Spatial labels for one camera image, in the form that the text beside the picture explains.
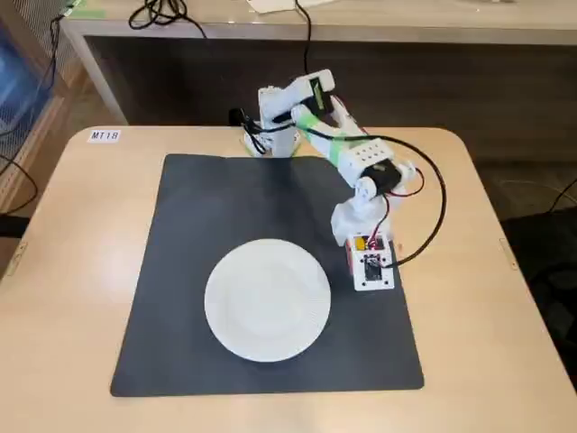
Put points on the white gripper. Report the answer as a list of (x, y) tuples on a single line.
[(348, 258)]

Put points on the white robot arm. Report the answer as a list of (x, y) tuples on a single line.
[(360, 155)]

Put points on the white paper plate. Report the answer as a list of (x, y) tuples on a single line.
[(268, 300)]

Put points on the black plug adapter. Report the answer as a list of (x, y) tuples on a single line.
[(236, 116)]

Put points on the dark grey mat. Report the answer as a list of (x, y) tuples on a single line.
[(180, 270)]

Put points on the long grey desk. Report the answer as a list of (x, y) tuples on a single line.
[(405, 27)]

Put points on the white paper sheet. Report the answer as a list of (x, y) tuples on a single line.
[(279, 4)]

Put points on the white MT18 label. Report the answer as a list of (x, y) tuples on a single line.
[(104, 135)]

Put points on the green tape strip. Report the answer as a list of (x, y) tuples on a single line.
[(88, 12)]

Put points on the black bar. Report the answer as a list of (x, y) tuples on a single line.
[(13, 225)]

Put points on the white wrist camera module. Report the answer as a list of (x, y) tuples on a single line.
[(374, 266)]

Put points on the metal table bracket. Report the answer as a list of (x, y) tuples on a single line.
[(16, 258), (507, 253)]

